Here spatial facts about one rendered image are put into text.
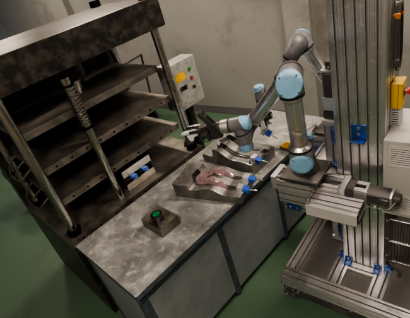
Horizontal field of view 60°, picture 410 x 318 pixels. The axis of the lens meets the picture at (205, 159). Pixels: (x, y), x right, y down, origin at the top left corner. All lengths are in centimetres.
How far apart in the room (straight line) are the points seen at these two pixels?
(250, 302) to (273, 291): 19
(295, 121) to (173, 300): 129
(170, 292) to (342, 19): 170
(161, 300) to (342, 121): 141
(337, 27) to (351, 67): 20
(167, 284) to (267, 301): 86
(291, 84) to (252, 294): 171
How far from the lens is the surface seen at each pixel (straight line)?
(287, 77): 159
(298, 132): 173
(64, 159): 250
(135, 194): 274
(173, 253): 211
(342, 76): 185
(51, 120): 245
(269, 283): 284
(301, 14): 414
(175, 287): 225
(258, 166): 250
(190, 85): 309
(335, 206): 193
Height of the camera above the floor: 224
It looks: 31 degrees down
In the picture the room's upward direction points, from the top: 17 degrees counter-clockwise
